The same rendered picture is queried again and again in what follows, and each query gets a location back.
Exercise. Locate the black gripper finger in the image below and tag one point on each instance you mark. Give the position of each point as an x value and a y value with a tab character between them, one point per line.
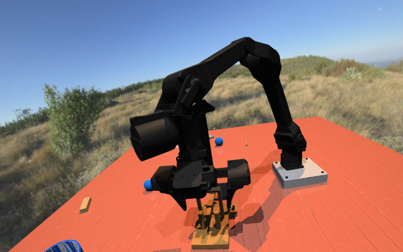
173	194
230	193

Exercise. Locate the tan rectangular block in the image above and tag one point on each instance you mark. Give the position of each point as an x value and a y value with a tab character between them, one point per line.
85	205

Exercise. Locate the blue mug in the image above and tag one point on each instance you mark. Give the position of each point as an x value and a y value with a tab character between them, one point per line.
65	246

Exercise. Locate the wooden toy catapult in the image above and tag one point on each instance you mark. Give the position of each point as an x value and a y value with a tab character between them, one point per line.
212	224

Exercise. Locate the blue ball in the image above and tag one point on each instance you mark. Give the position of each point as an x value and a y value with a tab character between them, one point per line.
219	141
147	185

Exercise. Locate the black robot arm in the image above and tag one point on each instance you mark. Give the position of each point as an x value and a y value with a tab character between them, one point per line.
176	121

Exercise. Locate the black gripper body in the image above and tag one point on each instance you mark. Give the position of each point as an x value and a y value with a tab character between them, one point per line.
237	171

